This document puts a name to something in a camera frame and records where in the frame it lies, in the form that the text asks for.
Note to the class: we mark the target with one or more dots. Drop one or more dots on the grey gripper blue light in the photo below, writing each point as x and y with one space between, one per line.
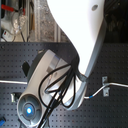
51 82

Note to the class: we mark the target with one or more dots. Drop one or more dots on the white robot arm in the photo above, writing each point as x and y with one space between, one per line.
84 24

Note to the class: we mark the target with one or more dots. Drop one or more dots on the small metal clip left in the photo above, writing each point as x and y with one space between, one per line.
14 97

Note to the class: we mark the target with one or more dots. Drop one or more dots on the black perforated pegboard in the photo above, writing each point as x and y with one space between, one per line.
96 111

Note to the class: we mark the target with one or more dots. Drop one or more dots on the blue object bottom left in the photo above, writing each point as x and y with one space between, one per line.
2 121

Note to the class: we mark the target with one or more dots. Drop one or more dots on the cluttered background shelf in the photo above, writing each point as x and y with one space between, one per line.
28 21

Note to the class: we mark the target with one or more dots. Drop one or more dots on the metal cable clip right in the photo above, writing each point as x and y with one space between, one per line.
105 86

